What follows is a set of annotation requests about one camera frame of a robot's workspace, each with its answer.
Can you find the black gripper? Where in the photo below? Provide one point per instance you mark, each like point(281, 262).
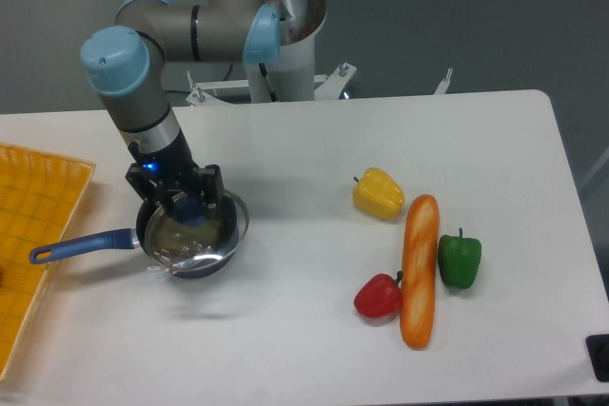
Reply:
point(161, 169)

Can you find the glass pot lid blue knob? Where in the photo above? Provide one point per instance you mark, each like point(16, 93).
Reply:
point(231, 211)

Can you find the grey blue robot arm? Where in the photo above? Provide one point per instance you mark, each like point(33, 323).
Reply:
point(124, 64)

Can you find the wrapped sandwich in plastic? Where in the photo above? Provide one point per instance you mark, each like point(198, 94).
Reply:
point(187, 251)

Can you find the yellow plastic basket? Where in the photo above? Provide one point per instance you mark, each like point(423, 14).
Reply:
point(40, 192)

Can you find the yellow bell pepper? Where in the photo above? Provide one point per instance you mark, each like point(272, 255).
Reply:
point(378, 195)

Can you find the red bell pepper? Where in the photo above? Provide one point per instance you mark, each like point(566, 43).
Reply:
point(380, 297)

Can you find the orange baguette bread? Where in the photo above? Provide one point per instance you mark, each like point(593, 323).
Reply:
point(420, 241)

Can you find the green bell pepper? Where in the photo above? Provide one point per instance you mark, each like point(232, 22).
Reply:
point(459, 259)

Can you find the black object at table edge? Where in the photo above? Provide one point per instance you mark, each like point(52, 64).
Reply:
point(598, 351)

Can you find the dark pot with blue handle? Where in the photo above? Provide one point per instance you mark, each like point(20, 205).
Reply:
point(117, 239)

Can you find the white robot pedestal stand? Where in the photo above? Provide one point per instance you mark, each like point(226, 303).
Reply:
point(291, 78)

